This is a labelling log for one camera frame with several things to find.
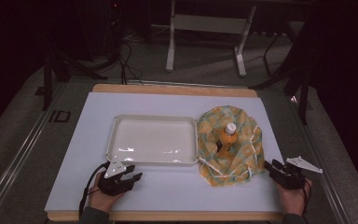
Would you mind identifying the white metal stand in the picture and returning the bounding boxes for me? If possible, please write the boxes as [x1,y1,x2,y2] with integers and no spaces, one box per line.
[165,0,257,78]

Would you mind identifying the black floor cables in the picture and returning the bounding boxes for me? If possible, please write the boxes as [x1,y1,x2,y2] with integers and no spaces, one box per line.
[117,39,145,86]

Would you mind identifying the dark chair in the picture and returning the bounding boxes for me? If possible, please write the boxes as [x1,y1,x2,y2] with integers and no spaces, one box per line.
[249,21,312,126]

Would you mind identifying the white plastic tray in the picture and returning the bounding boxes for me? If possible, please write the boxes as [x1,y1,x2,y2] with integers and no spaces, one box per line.
[104,113,200,167]

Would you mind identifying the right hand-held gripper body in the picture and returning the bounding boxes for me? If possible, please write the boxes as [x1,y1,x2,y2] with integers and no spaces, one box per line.
[268,155,324,191]

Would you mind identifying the person's left hand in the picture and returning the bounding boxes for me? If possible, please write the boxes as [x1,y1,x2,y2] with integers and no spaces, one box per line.
[88,172,129,215]

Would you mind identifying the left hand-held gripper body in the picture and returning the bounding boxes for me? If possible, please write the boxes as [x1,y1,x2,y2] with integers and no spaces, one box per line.
[97,160,136,197]

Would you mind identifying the wooden table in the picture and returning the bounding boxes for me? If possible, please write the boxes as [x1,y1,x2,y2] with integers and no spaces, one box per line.
[47,82,286,223]

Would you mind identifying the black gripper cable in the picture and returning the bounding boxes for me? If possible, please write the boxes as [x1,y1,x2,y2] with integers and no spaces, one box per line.
[301,178,312,217]
[77,161,110,219]

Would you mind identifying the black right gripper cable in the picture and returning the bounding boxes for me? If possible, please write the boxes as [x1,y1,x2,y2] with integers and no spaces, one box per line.
[301,178,312,217]

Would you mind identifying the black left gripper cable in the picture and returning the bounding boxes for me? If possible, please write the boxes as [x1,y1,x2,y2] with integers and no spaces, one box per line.
[77,161,110,219]

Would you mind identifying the lemon print cloth bag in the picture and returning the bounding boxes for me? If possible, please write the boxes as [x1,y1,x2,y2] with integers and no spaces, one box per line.
[197,105,267,189]

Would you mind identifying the white board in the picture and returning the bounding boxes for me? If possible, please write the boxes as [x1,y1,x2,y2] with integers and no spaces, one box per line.
[44,91,285,215]

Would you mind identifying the orange juice bottle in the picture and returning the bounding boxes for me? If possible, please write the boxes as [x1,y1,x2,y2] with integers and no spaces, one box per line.
[215,122,239,159]

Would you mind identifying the dark metal stand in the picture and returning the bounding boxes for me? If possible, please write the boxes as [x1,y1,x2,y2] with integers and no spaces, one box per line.
[41,50,109,112]

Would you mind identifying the person's right hand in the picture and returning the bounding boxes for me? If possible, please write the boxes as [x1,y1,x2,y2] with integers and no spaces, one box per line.
[274,178,313,217]

